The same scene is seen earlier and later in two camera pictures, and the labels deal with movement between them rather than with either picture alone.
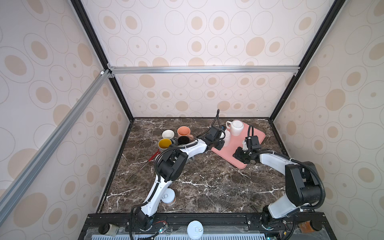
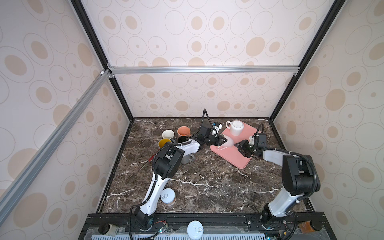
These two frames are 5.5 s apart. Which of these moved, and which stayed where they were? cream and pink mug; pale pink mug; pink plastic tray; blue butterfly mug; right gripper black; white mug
Moved: right gripper black; pale pink mug
Stayed: blue butterfly mug; cream and pink mug; white mug; pink plastic tray
